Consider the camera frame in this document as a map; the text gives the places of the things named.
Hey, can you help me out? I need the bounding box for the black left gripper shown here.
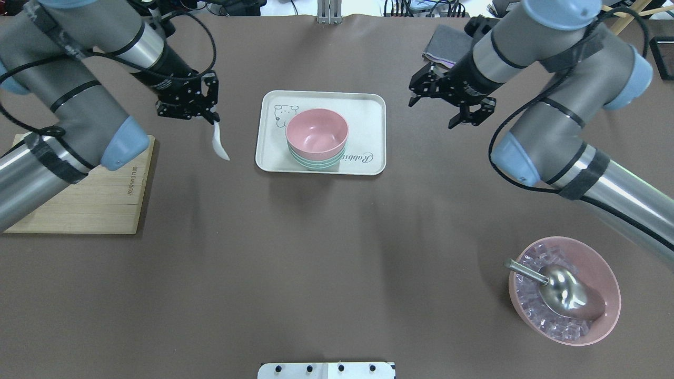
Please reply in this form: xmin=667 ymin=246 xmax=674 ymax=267
xmin=156 ymin=72 xmax=221 ymax=124

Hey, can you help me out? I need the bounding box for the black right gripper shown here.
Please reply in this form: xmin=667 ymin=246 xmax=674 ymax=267
xmin=409 ymin=62 xmax=497 ymax=129

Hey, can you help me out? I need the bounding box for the white ceramic spoon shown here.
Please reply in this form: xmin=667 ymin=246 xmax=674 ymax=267
xmin=212 ymin=122 xmax=231 ymax=161

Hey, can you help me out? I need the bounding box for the small pink bowl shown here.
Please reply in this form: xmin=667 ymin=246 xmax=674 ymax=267
xmin=285 ymin=108 xmax=351 ymax=161

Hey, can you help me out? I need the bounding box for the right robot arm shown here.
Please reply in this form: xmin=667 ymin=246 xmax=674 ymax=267
xmin=409 ymin=1 xmax=672 ymax=266

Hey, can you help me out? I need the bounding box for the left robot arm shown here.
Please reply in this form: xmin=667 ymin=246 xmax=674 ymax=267
xmin=2 ymin=1 xmax=220 ymax=231

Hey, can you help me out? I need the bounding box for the green bowl stack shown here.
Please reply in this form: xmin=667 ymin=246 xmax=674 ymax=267
xmin=288 ymin=146 xmax=346 ymax=170

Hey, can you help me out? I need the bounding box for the large pink ice bowl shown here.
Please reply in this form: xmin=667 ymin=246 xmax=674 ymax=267
xmin=508 ymin=236 xmax=622 ymax=347

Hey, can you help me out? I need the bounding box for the grey folded cloth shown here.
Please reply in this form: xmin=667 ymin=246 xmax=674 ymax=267
xmin=422 ymin=25 xmax=473 ymax=69

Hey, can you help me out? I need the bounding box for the cream rabbit tray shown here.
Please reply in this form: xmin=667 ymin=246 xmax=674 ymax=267
xmin=255 ymin=89 xmax=386 ymax=176

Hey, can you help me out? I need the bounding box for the bamboo cutting board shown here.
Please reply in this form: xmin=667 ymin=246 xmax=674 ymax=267
xmin=5 ymin=136 xmax=155 ymax=235

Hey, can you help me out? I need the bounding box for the wooden mug tree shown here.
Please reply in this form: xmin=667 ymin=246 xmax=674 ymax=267
xmin=601 ymin=1 xmax=673 ymax=35

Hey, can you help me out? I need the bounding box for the metal ice scoop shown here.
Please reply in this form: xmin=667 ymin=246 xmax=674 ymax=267
xmin=504 ymin=259 xmax=606 ymax=321

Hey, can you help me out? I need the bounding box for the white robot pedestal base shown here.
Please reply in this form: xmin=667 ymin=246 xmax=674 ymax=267
xmin=257 ymin=362 xmax=397 ymax=378

